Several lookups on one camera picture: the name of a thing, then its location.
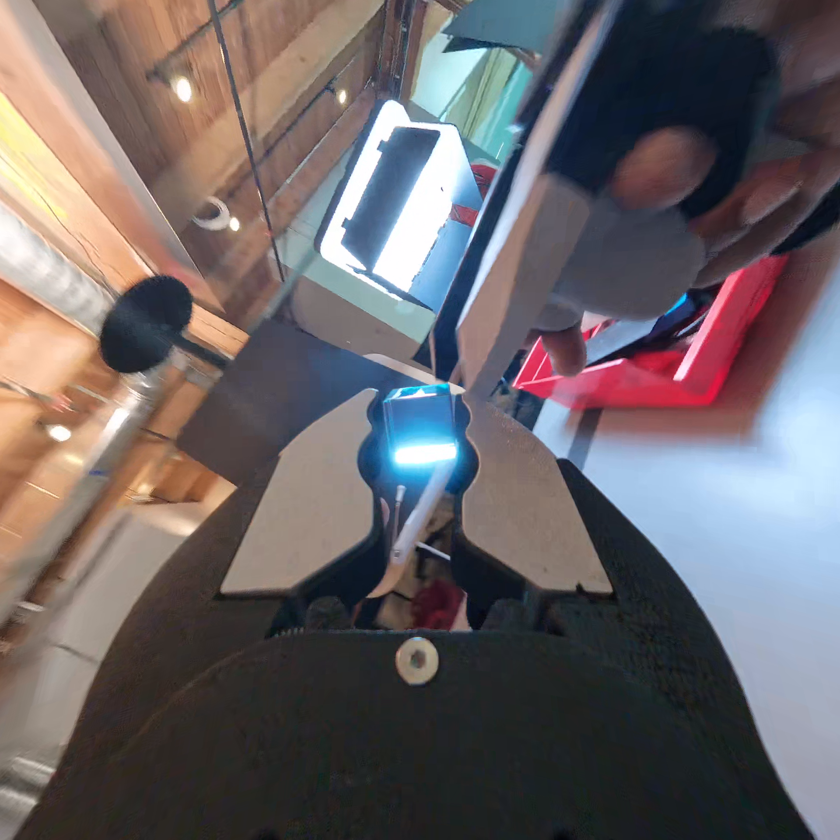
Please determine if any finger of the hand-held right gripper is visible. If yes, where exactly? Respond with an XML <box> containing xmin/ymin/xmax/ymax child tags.
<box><xmin>455</xmin><ymin>163</ymin><xmax>593</xmax><ymax>400</ymax></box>
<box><xmin>432</xmin><ymin>156</ymin><xmax>524</xmax><ymax>384</ymax></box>

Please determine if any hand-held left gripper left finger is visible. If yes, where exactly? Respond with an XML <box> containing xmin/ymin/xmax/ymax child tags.
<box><xmin>220</xmin><ymin>387</ymin><xmax>385</xmax><ymax>602</ymax></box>

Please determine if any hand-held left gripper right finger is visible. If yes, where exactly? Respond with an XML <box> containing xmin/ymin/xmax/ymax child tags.
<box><xmin>451</xmin><ymin>394</ymin><xmax>614</xmax><ymax>599</ymax></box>

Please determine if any red plastic bin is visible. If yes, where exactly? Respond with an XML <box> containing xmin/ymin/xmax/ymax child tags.
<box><xmin>512</xmin><ymin>255</ymin><xmax>790</xmax><ymax>411</ymax></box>

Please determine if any blue transparent cube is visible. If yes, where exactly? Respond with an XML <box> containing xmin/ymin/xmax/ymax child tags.
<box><xmin>382</xmin><ymin>386</ymin><xmax>460</xmax><ymax>468</ymax></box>

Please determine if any person's right hand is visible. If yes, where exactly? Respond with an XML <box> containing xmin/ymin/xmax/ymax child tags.
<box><xmin>540</xmin><ymin>0</ymin><xmax>840</xmax><ymax>379</ymax></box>

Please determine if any dark blue pouch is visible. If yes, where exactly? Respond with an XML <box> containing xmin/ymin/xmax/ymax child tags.
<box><xmin>646</xmin><ymin>289</ymin><xmax>713</xmax><ymax>342</ymax></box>

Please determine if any studio light panel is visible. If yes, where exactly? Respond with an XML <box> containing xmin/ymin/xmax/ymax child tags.
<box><xmin>314</xmin><ymin>98</ymin><xmax>488</xmax><ymax>309</ymax></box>

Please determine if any black wood-framed board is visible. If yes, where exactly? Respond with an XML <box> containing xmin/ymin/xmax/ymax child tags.
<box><xmin>176</xmin><ymin>320</ymin><xmax>460</xmax><ymax>488</ymax></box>

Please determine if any black flag panel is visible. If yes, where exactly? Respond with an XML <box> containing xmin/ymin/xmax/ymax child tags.
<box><xmin>441</xmin><ymin>0</ymin><xmax>565</xmax><ymax>55</ymax></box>

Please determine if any silver ventilation duct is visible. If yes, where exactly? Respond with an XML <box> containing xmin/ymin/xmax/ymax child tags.
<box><xmin>0</xmin><ymin>357</ymin><xmax>198</xmax><ymax>631</ymax></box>

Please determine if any large silver air duct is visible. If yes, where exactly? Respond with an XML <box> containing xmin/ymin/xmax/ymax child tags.
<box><xmin>0</xmin><ymin>203</ymin><xmax>109</xmax><ymax>322</ymax></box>

